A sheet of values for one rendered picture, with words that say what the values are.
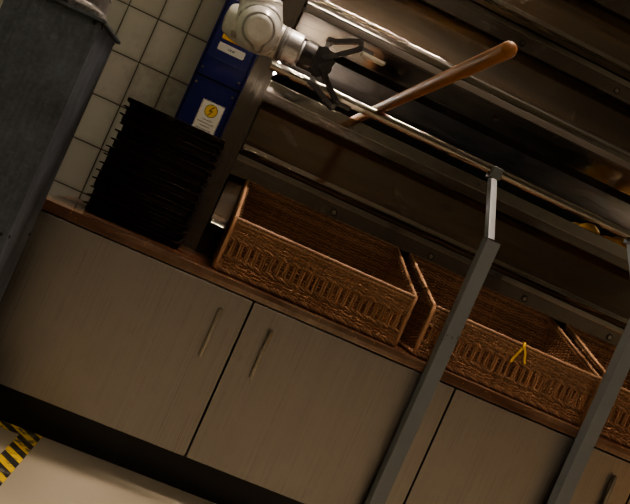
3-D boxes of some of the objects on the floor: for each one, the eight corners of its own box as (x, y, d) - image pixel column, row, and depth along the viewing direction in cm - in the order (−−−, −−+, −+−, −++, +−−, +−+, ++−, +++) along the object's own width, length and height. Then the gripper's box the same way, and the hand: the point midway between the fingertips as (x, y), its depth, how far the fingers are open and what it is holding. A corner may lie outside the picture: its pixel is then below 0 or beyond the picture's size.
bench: (-1, 362, 261) (73, 195, 261) (643, 618, 296) (709, 471, 296) (-57, 407, 205) (36, 194, 205) (744, 715, 241) (826, 535, 240)
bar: (104, 439, 234) (272, 61, 233) (494, 591, 252) (651, 242, 251) (89, 476, 203) (283, 40, 202) (534, 647, 221) (714, 248, 220)
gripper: (317, 11, 217) (389, 47, 221) (279, 97, 218) (351, 132, 221) (321, 5, 210) (396, 42, 213) (282, 94, 210) (357, 130, 214)
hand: (369, 86), depth 217 cm, fingers open, 13 cm apart
